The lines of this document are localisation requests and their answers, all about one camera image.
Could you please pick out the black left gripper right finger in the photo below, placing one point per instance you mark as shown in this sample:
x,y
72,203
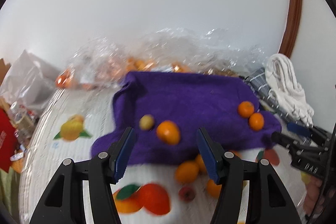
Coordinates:
x,y
268,198

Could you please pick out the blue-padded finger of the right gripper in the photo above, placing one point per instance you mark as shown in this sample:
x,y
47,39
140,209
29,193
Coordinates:
x,y
316,134

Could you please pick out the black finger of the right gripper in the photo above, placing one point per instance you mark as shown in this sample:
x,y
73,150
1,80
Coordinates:
x,y
293,146

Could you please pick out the orange kumquat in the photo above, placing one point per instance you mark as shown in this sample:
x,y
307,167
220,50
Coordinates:
x,y
246,109

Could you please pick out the round brownish-green fruit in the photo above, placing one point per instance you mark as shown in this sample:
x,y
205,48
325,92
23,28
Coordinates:
x,y
147,122

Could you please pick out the large oval orange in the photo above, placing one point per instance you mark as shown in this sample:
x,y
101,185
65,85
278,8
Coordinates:
x,y
169,133

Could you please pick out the person's right hand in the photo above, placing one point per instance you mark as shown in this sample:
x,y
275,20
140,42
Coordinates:
x,y
312,194

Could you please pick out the orange tangerine front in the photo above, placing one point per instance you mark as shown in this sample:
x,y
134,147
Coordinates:
x,y
213,189

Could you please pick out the white rolled towel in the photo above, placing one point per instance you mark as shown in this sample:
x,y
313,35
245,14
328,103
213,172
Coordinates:
x,y
286,90

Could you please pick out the grey checked cloth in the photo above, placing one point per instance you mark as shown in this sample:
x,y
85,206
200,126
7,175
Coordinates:
x,y
259,85

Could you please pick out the small orange tangerine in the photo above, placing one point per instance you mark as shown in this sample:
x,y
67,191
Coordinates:
x,y
199,161

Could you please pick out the small red apple-like fruit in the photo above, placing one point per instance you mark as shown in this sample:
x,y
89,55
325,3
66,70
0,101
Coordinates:
x,y
186,194

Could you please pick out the red paper bag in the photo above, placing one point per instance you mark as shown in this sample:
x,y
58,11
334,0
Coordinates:
x,y
8,141

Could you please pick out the round orange tangerine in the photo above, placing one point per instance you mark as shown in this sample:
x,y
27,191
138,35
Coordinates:
x,y
187,172

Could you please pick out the clear plastic bag right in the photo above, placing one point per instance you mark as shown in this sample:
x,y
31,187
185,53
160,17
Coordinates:
x,y
183,51

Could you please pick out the translucent white plastic bag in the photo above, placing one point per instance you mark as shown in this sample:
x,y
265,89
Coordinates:
x,y
30,82

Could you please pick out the purple towel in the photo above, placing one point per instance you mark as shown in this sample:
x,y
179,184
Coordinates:
x,y
191,101

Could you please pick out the clear plastic bag of oranges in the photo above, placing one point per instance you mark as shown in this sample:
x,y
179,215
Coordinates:
x,y
98,64

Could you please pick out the brown wooden door frame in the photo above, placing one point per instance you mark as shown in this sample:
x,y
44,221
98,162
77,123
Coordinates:
x,y
291,28

